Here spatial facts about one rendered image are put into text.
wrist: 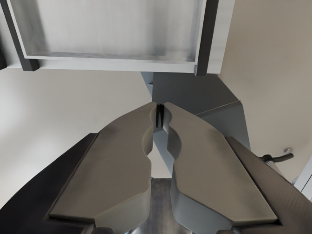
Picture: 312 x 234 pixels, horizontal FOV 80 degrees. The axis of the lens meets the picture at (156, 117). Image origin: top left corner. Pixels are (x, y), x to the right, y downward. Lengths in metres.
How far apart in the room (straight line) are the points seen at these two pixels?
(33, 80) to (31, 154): 0.69
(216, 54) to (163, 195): 0.27
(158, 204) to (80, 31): 0.33
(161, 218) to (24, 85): 1.36
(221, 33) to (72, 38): 0.24
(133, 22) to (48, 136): 1.49
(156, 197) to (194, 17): 0.32
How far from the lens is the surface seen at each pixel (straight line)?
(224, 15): 0.34
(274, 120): 1.66
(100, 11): 0.33
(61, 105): 1.51
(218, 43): 0.34
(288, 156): 1.82
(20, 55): 0.38
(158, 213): 0.38
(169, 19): 0.32
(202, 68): 0.32
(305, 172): 1.37
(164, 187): 0.40
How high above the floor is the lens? 1.20
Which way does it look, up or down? 60 degrees down
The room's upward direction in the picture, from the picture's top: 179 degrees counter-clockwise
